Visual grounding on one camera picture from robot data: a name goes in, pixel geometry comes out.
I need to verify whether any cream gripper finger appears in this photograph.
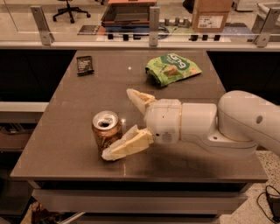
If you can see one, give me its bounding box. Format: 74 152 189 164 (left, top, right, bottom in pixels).
101 125 154 161
126 88 156 115

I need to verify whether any cardboard box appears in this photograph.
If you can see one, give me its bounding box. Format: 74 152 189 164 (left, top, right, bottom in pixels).
192 0 233 32

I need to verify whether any metal glass bracket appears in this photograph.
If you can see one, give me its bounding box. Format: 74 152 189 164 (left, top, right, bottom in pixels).
30 5 54 46
254 7 280 47
149 6 160 46

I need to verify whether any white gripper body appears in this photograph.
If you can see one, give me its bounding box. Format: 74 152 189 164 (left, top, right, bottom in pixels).
144 99 181 144

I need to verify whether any green snack bag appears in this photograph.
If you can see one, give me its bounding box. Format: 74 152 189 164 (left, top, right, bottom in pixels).
145 53 202 87

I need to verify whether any grey open tray box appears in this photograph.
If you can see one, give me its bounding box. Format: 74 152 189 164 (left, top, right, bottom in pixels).
101 0 157 25

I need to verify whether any middle metal glass bracket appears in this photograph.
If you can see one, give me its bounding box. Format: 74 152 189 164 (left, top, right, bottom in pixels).
149 6 160 46

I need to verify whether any dark floor sign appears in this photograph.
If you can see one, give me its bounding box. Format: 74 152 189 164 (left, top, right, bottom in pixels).
78 25 100 35

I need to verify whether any black cable and adapter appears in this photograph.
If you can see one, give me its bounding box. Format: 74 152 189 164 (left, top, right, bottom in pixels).
255 185 280 224

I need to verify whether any black office chair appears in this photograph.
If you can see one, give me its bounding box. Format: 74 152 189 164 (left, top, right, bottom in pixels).
52 0 91 24

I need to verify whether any orange soda can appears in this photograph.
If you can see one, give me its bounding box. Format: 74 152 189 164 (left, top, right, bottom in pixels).
92 110 123 152

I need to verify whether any right metal glass bracket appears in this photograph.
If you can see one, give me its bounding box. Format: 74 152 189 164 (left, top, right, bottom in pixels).
254 7 280 47

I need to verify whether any left metal glass bracket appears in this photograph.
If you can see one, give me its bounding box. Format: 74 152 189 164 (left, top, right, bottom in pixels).
30 5 54 46

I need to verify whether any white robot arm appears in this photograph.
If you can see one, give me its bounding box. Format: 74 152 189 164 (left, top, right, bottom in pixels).
101 88 280 161

